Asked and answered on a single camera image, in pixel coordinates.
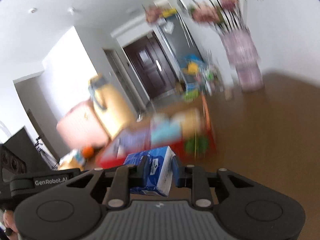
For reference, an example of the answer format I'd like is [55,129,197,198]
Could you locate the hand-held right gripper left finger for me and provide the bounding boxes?
[66,155,148,209]

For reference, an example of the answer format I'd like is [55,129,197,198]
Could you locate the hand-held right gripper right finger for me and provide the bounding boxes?
[171,156,254,210]

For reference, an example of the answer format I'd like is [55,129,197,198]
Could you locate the blue tissue pack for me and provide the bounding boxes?
[123,146,178,197]
[65,150,85,165]

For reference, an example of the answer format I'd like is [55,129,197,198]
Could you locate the red cardboard box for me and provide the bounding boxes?
[96,97,217,170]

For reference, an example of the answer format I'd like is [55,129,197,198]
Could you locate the lavender towel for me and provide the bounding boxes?
[119,129,152,153]

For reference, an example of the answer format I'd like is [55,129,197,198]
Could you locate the person's left hand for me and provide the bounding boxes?
[3,209,19,237]

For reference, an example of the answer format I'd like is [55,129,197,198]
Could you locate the black tripod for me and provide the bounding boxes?
[35,136,59,169]

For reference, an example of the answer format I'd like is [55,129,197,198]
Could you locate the black paper bag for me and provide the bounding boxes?
[1,126,52,170]

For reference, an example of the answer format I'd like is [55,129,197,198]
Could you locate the blue fluffy puff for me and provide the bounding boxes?
[151,122,182,143]

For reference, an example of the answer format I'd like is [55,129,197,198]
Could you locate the yellow thermos jug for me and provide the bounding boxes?
[88,74,135,140]

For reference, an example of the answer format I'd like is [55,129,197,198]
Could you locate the pink hard-shell suitcase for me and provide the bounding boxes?
[56,100,110,148]

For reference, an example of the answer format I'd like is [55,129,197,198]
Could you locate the dark brown door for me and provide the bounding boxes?
[122,31,180,100]

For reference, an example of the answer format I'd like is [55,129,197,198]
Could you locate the yellow plastic item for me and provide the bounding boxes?
[184,64,200,74]

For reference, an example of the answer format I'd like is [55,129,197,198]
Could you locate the blue plastic item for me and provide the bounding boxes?
[184,55,204,65]

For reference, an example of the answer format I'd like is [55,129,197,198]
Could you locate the white door notice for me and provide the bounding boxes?
[137,51,150,63]

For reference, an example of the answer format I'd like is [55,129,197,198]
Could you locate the grey refrigerator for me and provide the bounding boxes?
[154,12,203,85]

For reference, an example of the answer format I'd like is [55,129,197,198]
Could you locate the pale purple ceramic vase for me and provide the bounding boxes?
[220,27,264,92]

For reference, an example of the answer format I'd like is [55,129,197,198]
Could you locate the yellow box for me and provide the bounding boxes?
[160,9,178,18]

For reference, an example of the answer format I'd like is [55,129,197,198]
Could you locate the dried pink roses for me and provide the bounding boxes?
[145,0,263,30]

